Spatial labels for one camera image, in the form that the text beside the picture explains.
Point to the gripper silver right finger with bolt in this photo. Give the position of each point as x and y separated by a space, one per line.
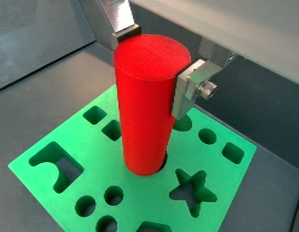
194 83

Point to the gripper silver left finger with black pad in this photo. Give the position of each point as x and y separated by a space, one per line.
120 20

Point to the red cylinder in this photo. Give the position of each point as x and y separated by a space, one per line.
147 62

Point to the green shape sorter block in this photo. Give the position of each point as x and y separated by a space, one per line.
75 173

